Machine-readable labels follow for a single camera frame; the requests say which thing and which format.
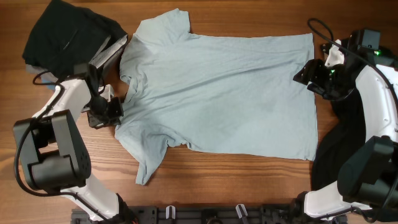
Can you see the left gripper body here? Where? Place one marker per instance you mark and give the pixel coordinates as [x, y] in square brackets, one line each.
[102, 112]

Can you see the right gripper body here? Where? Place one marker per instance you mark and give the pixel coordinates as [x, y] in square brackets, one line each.
[326, 81]

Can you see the light blue t-shirt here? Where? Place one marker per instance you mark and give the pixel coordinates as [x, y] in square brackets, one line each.
[231, 95]

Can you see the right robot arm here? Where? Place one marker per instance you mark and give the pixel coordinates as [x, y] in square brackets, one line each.
[355, 168]

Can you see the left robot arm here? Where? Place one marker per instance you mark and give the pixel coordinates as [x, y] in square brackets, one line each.
[51, 157]

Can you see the black garment under t-shirt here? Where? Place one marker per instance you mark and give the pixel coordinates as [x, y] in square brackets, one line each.
[341, 142]

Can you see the blue folded denim garment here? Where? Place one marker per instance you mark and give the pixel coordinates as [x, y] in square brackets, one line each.
[47, 84]

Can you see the grey folded garment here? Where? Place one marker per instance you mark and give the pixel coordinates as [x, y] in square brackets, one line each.
[104, 59]

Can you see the black folded garment on stack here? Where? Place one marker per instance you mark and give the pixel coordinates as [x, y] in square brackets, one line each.
[66, 35]

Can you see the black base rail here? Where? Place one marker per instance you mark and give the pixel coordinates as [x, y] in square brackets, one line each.
[266, 214]

